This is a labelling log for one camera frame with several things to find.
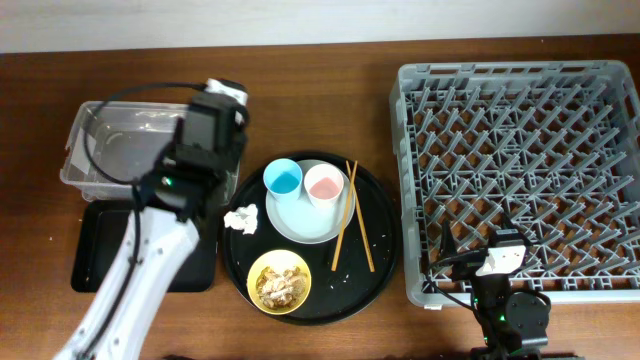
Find white napkin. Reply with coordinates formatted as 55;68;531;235
223;204;258;235

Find yellow bowl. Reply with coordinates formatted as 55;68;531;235
246;250;312;315

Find rice and peanut shell scraps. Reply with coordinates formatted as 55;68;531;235
256;266;307;310

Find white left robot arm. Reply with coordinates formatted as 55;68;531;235
56;79;250;359

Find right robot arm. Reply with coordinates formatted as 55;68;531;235
436;218;551;360

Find grey dishwasher rack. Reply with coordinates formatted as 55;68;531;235
390;60;639;309

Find blue cup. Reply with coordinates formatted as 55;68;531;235
263;158;303;203

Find pink cup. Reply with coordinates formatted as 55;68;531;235
303;163;344;208

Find clear plastic bin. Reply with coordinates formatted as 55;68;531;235
59;100;242;203

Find pale grey plate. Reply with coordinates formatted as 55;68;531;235
265;159;355;244

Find round black serving tray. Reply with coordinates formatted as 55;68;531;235
220;166;401;326

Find black rectangular tray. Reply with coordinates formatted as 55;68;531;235
70;200;217;293

